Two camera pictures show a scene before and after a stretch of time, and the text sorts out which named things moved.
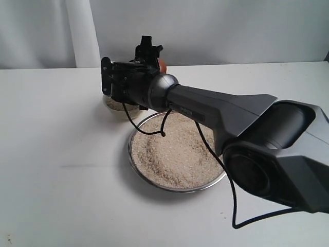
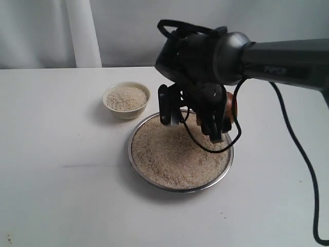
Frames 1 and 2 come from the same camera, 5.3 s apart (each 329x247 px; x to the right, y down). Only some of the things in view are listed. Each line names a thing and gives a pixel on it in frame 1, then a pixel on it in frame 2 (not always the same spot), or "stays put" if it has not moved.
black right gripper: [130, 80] -> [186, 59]
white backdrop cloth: [78, 34] stays put
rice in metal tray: [184, 157] stays put
